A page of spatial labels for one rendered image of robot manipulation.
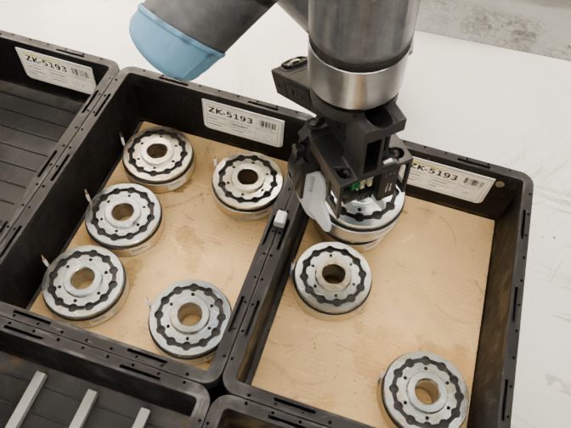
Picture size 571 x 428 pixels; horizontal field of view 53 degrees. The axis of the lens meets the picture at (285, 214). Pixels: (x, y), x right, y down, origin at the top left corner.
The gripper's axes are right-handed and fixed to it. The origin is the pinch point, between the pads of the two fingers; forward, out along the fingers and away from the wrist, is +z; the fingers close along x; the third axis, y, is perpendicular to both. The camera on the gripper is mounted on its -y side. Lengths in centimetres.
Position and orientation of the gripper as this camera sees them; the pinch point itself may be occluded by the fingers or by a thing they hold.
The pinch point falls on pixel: (331, 198)
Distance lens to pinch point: 63.8
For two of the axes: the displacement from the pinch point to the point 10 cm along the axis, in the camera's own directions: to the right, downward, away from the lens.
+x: 9.1, -3.6, 2.0
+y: 4.1, 7.7, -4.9
